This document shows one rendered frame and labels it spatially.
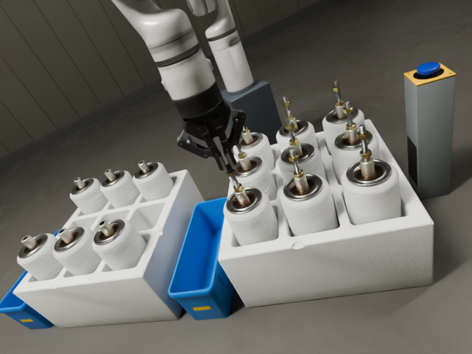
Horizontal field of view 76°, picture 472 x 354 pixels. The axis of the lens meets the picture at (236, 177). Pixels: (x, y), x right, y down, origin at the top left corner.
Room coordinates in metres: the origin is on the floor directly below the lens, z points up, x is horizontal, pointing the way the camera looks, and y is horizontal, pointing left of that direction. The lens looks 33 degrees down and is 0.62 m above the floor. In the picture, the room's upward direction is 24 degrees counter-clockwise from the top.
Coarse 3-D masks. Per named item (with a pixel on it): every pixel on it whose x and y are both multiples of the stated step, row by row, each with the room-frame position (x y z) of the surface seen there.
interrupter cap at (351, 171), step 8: (376, 160) 0.42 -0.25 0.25; (352, 168) 0.43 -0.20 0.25; (360, 168) 0.43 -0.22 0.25; (376, 168) 0.41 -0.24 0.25; (384, 168) 0.40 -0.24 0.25; (352, 176) 0.41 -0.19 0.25; (360, 176) 0.41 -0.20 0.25; (376, 176) 0.39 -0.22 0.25; (384, 176) 0.38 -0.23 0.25; (360, 184) 0.38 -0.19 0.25; (368, 184) 0.38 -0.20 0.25; (376, 184) 0.37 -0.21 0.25
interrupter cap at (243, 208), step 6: (234, 192) 0.51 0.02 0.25; (252, 192) 0.49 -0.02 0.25; (258, 192) 0.48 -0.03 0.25; (228, 198) 0.50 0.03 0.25; (234, 198) 0.50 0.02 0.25; (252, 198) 0.48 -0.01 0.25; (258, 198) 0.47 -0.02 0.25; (228, 204) 0.49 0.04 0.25; (234, 204) 0.48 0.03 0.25; (240, 204) 0.47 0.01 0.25; (246, 204) 0.47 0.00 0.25; (252, 204) 0.46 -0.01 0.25; (258, 204) 0.45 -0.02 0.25; (228, 210) 0.47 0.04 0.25; (234, 210) 0.46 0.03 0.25; (240, 210) 0.46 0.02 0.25; (246, 210) 0.45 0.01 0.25
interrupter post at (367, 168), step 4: (360, 160) 0.41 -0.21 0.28; (372, 160) 0.40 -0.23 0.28; (360, 164) 0.41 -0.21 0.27; (364, 164) 0.40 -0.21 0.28; (368, 164) 0.40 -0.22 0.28; (372, 164) 0.40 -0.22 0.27; (364, 168) 0.40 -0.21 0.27; (368, 168) 0.40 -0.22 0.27; (372, 168) 0.40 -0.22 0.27; (364, 172) 0.40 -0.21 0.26; (368, 172) 0.40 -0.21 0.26; (372, 172) 0.40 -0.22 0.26; (368, 176) 0.40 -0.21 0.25
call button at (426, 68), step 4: (424, 64) 0.55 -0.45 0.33; (428, 64) 0.54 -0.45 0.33; (432, 64) 0.54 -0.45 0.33; (436, 64) 0.53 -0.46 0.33; (420, 68) 0.54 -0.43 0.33; (424, 68) 0.53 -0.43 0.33; (428, 68) 0.53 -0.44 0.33; (432, 68) 0.52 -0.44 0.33; (436, 68) 0.52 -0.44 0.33; (420, 72) 0.53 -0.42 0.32; (424, 72) 0.53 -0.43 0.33; (428, 72) 0.52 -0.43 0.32; (432, 72) 0.52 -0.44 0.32; (436, 72) 0.52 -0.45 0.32; (424, 76) 0.53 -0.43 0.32; (428, 76) 0.52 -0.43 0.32
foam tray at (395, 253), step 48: (384, 144) 0.55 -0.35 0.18; (336, 192) 0.47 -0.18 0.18; (288, 240) 0.40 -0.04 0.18; (336, 240) 0.36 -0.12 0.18; (384, 240) 0.33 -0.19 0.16; (432, 240) 0.31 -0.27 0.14; (240, 288) 0.43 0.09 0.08; (288, 288) 0.40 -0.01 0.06; (336, 288) 0.37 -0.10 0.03; (384, 288) 0.34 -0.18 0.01
